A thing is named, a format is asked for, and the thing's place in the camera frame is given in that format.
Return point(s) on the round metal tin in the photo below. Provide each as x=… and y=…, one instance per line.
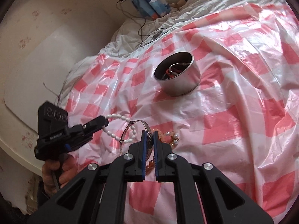
x=178, y=74

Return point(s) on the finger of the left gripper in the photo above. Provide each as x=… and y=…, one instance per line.
x=97, y=123

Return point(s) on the round black charger pad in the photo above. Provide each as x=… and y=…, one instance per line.
x=156, y=35

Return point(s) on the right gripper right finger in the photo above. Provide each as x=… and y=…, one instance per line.
x=203, y=194

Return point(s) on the white headboard panel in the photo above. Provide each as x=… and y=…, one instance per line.
x=40, y=76

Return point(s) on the blue cartoon curtain left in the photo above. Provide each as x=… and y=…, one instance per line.
x=149, y=0

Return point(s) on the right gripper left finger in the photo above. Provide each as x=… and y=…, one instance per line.
x=98, y=193

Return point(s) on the silver bangle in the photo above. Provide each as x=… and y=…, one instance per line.
x=129, y=135

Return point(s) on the red white checkered plastic sheet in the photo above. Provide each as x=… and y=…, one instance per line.
x=243, y=115

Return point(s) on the white grid duvet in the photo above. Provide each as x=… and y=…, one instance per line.
x=134, y=36

